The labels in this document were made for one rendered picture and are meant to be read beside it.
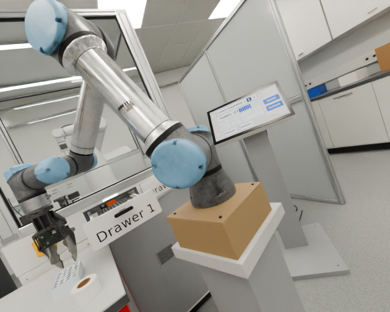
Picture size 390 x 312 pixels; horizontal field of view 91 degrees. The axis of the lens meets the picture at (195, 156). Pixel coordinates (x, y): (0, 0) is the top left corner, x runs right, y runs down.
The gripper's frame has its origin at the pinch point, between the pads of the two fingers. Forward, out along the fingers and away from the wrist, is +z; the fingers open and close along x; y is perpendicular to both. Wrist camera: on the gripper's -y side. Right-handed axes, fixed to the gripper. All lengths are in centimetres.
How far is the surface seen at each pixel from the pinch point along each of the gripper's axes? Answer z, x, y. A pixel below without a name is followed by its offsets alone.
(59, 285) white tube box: 4.7, -4.1, 4.0
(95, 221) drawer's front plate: -7.4, 12.1, -0.8
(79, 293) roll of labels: 4.8, 2.8, 17.5
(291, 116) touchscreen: -11, 125, 12
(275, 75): -45, 188, -31
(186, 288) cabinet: 65, 38, -35
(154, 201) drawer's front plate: -3.0, 35.2, -1.6
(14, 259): -3.4, -23.7, -33.3
